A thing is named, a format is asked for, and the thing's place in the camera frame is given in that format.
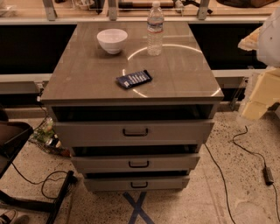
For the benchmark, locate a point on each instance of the sneaker shoe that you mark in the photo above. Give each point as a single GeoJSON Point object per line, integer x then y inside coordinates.
{"type": "Point", "coordinates": [12, 217]}

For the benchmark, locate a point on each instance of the top grey drawer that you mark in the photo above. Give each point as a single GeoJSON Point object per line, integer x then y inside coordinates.
{"type": "Point", "coordinates": [116, 133]}

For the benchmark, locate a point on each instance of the white ceramic bowl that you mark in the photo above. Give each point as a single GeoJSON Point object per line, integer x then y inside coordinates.
{"type": "Point", "coordinates": [112, 40]}

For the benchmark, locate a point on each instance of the black power adapter with cable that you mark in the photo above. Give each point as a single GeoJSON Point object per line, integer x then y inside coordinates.
{"type": "Point", "coordinates": [266, 171]}

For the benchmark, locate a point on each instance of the pile of bottles and cans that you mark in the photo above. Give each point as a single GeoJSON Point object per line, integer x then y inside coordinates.
{"type": "Point", "coordinates": [47, 140]}

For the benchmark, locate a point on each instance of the grey drawer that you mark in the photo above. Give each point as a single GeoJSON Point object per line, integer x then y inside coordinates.
{"type": "Point", "coordinates": [116, 133]}
{"type": "Point", "coordinates": [136, 163]}
{"type": "Point", "coordinates": [135, 184]}

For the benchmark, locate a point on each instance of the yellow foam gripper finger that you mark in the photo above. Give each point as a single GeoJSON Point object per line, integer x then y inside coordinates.
{"type": "Point", "coordinates": [262, 93]}

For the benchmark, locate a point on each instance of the grey drawer cabinet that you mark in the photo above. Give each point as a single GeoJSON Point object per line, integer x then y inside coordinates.
{"type": "Point", "coordinates": [83, 88]}

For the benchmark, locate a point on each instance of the dark blue snack packet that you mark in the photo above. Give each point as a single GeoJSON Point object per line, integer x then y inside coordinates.
{"type": "Point", "coordinates": [135, 79]}

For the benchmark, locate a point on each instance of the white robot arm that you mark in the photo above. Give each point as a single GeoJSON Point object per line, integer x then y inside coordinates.
{"type": "Point", "coordinates": [266, 41]}

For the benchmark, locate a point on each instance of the clear plastic water bottle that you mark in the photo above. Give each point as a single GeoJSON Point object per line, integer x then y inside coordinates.
{"type": "Point", "coordinates": [155, 29]}

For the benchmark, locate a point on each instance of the bottom grey drawer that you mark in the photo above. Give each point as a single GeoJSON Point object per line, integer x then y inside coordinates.
{"type": "Point", "coordinates": [135, 184]}

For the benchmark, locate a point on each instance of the middle grey drawer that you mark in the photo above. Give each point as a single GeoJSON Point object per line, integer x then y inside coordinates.
{"type": "Point", "coordinates": [136, 163]}

